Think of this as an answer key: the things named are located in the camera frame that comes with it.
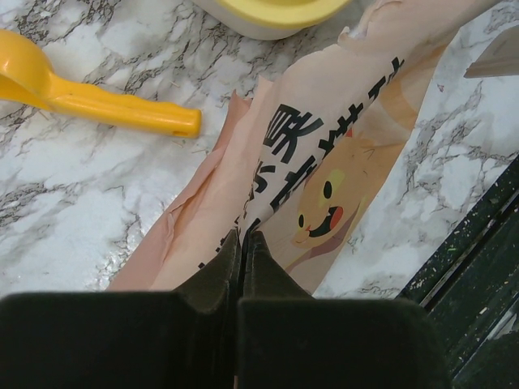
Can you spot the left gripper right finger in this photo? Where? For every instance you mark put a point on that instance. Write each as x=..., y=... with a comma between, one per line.
x=288, y=339

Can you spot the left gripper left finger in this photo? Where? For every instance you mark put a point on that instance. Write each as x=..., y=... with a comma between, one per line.
x=176, y=339

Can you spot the pink cat litter bag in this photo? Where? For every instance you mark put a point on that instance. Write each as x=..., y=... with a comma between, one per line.
x=302, y=161

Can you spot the orange plastic scoop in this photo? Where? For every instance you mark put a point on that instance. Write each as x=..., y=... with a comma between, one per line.
x=27, y=77

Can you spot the yellow litter box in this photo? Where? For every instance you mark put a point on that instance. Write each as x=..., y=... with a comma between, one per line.
x=271, y=20

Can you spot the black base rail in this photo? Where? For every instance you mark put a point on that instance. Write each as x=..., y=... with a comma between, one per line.
x=469, y=286

